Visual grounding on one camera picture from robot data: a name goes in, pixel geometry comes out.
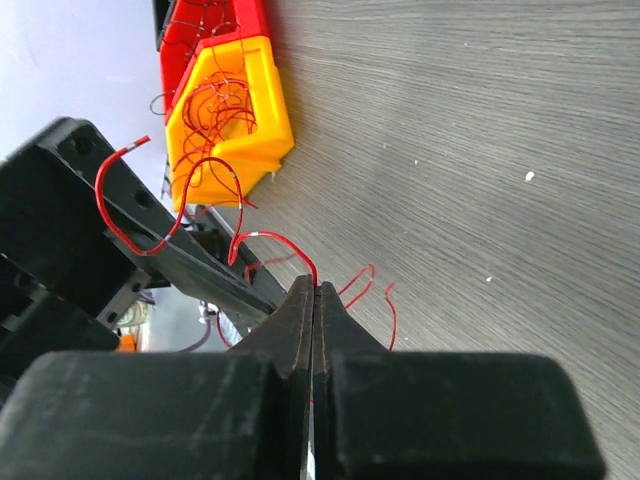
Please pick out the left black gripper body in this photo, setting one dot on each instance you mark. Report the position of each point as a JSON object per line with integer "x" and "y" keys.
{"x": 65, "y": 279}

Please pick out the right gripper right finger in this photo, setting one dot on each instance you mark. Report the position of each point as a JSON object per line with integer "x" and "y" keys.
{"x": 441, "y": 415}

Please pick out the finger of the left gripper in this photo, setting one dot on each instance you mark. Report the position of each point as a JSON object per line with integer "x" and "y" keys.
{"x": 189, "y": 268}

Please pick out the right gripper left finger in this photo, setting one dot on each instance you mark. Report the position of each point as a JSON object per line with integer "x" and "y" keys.
{"x": 241, "y": 414}

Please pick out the yellow plastic bin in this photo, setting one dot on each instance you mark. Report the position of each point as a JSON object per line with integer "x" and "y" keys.
{"x": 230, "y": 126}

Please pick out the red plastic bin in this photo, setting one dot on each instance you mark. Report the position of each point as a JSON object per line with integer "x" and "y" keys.
{"x": 195, "y": 25}

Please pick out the black plastic bin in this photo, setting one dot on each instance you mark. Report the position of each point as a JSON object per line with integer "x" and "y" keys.
{"x": 162, "y": 11}

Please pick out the slotted cable duct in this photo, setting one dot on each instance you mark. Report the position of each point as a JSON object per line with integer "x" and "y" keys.
{"x": 216, "y": 321}

